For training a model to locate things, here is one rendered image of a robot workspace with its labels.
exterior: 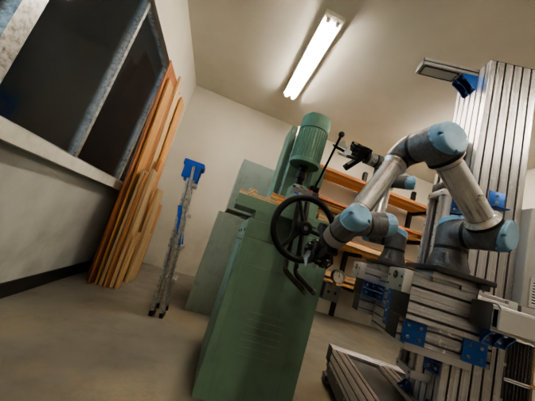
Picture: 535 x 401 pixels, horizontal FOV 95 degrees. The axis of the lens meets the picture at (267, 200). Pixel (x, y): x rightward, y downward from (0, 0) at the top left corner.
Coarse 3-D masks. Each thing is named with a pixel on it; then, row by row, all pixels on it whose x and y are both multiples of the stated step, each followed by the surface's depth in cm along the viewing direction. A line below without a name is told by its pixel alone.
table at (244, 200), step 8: (240, 200) 118; (248, 200) 119; (256, 200) 119; (264, 200) 120; (240, 208) 131; (248, 208) 121; (256, 208) 119; (264, 208) 119; (272, 208) 120; (280, 216) 113; (288, 216) 111; (312, 224) 113; (328, 224) 124
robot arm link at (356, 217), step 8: (352, 208) 67; (360, 208) 68; (344, 216) 69; (352, 216) 66; (360, 216) 66; (368, 216) 67; (336, 224) 72; (344, 224) 69; (352, 224) 67; (360, 224) 66; (368, 224) 66; (336, 232) 72; (344, 232) 70; (352, 232) 69; (360, 232) 69; (368, 232) 70; (344, 240) 72
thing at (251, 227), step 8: (248, 224) 117; (256, 224) 118; (264, 224) 118; (240, 232) 145; (248, 232) 117; (256, 232) 117; (264, 232) 118; (280, 232) 119; (288, 232) 120; (264, 240) 117; (280, 240) 119; (296, 240) 120; (304, 240) 121; (296, 248) 119
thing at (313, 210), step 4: (288, 196) 118; (292, 204) 112; (304, 204) 113; (312, 204) 114; (284, 208) 118; (288, 208) 112; (292, 208) 112; (312, 208) 114; (316, 208) 114; (292, 212) 112; (312, 212) 113; (316, 212) 114; (308, 216) 113; (312, 216) 113
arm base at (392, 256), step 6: (384, 252) 150; (390, 252) 147; (396, 252) 146; (402, 252) 147; (378, 258) 153; (384, 258) 148; (390, 258) 146; (396, 258) 145; (402, 258) 146; (402, 264) 144
